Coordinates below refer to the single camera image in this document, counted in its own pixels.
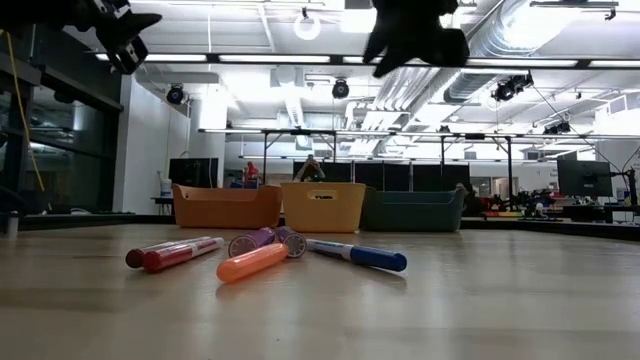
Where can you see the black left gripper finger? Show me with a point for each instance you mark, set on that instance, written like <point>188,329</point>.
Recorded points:
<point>139,28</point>
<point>140,18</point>

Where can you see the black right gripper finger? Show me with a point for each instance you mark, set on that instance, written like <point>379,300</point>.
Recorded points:
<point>374,50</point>
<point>392,61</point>

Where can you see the blue capped white marker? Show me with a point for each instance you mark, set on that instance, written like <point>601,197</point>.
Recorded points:
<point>380,258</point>

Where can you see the maroon thin marker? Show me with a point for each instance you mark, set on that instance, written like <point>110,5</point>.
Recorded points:
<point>135,258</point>

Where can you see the purple thick marker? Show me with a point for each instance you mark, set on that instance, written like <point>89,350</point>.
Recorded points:
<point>296,245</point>
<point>242,246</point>

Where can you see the red thin marker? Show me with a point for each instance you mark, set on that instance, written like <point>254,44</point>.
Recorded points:
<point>160,260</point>

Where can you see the orange highlighter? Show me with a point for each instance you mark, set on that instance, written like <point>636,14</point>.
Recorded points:
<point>250,263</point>

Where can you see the black hanging speaker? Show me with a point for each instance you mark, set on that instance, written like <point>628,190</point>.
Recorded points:
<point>175,95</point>
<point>341,89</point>

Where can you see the round white ceiling lamp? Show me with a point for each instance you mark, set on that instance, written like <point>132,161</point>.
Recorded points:
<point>307,38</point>

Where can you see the black bar with light strips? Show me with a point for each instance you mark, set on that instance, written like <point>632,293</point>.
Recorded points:
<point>212,58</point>

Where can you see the black ceiling spotlights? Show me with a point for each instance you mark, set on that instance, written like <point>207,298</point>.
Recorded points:
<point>559,129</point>
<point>510,89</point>

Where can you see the black partition panels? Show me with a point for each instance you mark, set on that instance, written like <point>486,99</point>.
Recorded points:
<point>370,176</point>

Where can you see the black monitor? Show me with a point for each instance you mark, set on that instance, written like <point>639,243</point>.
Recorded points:
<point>585,177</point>
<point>192,172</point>

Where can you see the person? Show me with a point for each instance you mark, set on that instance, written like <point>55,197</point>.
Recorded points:
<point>311,172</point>

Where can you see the white bottle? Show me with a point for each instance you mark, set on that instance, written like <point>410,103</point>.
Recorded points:
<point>166,189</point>

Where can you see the teal plastic bin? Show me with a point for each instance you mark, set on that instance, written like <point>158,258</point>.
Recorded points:
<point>410,212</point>

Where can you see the yellow plastic bin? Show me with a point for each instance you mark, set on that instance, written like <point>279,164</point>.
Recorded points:
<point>320,215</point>

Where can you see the red object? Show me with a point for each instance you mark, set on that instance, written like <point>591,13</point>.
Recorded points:
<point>251,171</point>

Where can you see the orange plastic bin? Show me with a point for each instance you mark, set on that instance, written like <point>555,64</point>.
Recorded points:
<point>225,207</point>

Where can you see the rainbow coloured bar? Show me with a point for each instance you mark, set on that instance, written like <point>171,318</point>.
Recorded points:
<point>502,214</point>

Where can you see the black background rig frame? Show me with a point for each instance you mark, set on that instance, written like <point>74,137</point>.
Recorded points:
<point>300,132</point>
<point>475,136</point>

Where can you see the black ceiling rail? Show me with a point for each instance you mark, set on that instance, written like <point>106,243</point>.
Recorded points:
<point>575,4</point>

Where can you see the white capped post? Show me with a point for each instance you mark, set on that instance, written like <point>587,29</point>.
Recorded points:
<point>12,225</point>

